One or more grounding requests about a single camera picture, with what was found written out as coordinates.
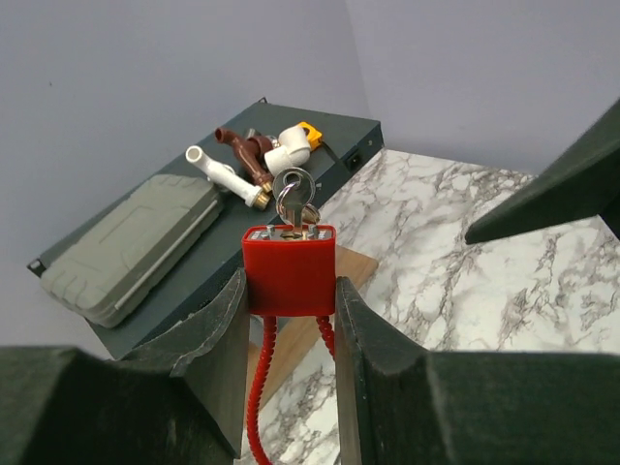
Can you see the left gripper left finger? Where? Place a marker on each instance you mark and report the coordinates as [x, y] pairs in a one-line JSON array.
[[177, 399]]

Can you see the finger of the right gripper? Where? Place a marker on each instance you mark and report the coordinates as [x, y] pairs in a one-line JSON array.
[[582, 183]]

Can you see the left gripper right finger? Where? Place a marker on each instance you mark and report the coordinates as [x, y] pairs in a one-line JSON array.
[[399, 403]]

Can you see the red cable seal lock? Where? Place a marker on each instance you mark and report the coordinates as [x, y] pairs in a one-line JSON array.
[[290, 279]]

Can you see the small silver key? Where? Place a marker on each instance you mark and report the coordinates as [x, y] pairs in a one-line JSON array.
[[293, 190]]

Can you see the white pvc elbow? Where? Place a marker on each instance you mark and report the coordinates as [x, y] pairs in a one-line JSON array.
[[292, 152]]

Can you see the wooden board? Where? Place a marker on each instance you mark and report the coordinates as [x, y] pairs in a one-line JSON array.
[[358, 267]]

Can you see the grey plastic case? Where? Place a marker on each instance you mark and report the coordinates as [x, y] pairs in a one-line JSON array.
[[110, 270]]

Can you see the white pvc pipe fitting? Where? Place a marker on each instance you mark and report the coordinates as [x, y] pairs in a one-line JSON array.
[[225, 176]]

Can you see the brown pipe valve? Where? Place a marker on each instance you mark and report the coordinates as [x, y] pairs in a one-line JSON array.
[[250, 153]]

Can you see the dark network switch box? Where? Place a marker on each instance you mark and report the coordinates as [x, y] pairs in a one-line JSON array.
[[349, 144]]

